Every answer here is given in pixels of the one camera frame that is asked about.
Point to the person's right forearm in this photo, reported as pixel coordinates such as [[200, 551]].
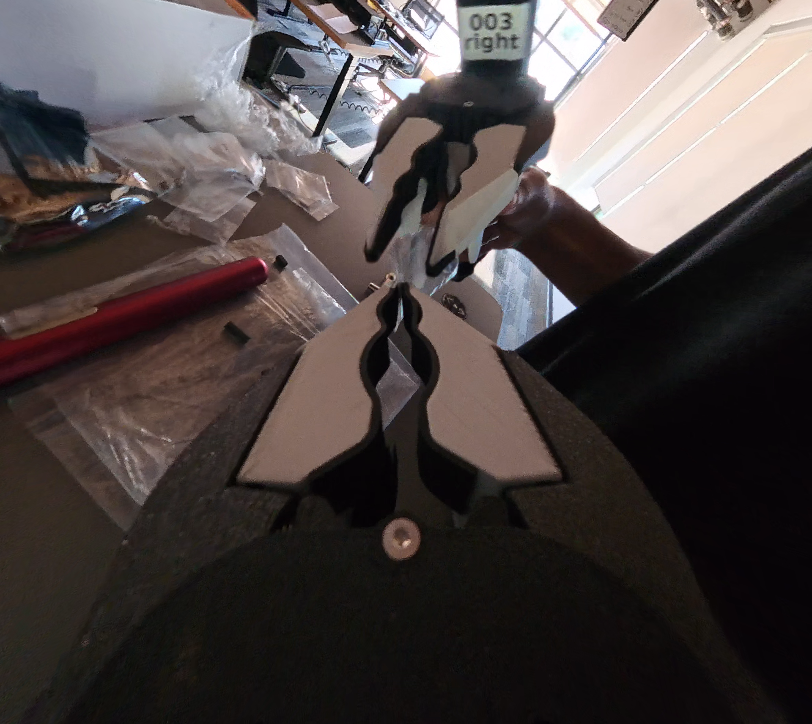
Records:
[[596, 248]]

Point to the narrow clear sleeve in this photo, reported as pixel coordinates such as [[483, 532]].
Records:
[[51, 318]]

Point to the wooden top table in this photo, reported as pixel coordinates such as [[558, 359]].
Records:
[[330, 20]]

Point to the pile of clear parts bags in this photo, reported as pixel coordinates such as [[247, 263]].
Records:
[[222, 166]]

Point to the round metal grommet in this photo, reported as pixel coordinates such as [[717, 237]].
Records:
[[454, 305]]

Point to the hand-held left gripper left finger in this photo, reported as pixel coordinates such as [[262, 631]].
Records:
[[317, 407]]

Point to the silver foil bag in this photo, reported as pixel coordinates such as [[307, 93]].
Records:
[[63, 178]]

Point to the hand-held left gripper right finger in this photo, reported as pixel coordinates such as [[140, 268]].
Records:
[[488, 413]]

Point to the large clear zip bag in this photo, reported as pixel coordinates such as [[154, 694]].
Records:
[[158, 407]]

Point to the small clear plastic bag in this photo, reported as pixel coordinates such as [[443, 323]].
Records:
[[412, 267]]

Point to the orange cardboard box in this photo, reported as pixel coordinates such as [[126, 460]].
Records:
[[127, 51]]

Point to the person's right hand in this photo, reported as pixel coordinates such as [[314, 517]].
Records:
[[536, 210]]

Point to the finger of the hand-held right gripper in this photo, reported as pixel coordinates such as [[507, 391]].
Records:
[[399, 166], [488, 185]]

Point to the red screwdriver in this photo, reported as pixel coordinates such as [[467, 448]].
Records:
[[127, 311]]

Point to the metal cross wrench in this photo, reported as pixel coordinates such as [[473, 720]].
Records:
[[384, 282]]

